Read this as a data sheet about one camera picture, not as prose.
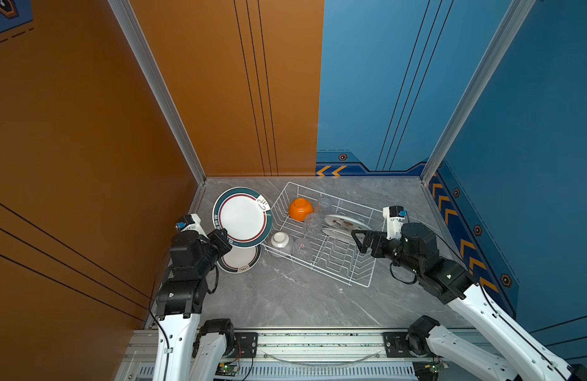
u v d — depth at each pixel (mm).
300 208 999
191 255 481
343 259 866
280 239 895
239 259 919
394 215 610
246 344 739
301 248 916
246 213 774
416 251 514
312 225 991
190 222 602
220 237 600
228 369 706
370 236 607
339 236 947
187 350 418
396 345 725
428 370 705
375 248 603
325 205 973
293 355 729
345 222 901
